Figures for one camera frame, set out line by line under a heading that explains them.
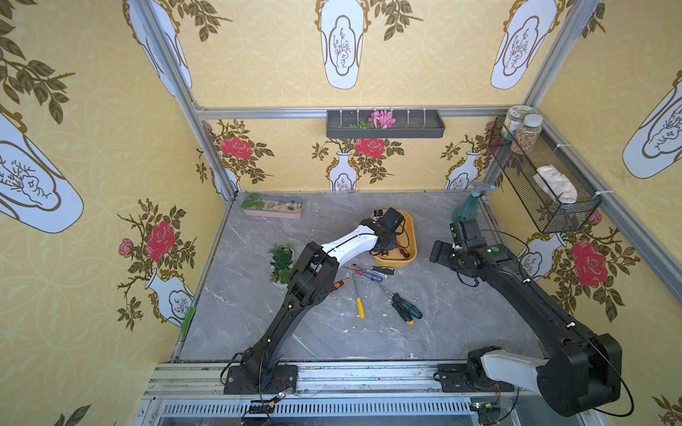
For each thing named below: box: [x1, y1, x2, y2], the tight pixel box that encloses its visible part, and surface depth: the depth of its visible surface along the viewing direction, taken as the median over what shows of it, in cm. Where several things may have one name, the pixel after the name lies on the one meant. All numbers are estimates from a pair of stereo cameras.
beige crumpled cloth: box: [532, 165, 579, 205], surface depth 70 cm
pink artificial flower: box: [367, 109, 397, 129], surface depth 90 cm
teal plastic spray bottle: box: [452, 182, 498, 223], surface depth 107 cm
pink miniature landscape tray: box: [241, 192, 304, 220], surface depth 115 cm
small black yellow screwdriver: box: [353, 263, 397, 276], surface depth 97 cm
